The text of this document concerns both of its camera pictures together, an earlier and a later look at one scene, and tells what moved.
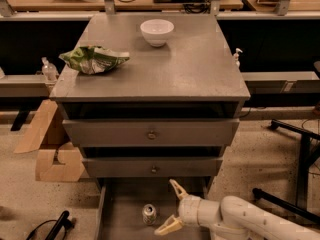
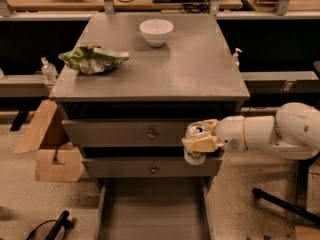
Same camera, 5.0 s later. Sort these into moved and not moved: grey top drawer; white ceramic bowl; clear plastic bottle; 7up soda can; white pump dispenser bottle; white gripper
Moved: white gripper; 7up soda can
Not moved: white ceramic bowl; white pump dispenser bottle; grey top drawer; clear plastic bottle
